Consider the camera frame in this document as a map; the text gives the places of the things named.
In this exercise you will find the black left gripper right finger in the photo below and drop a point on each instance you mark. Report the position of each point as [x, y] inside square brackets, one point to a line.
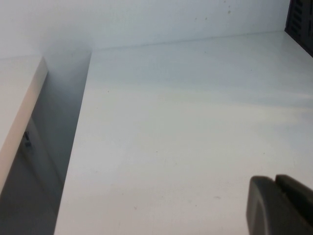
[298, 192]

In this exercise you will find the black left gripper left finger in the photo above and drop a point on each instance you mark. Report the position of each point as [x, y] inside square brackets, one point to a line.
[269, 210]

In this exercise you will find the black perforated book stand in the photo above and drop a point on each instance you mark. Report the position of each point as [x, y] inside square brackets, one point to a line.
[299, 24]

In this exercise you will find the white side desk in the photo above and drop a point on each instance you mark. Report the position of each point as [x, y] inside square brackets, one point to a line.
[17, 85]

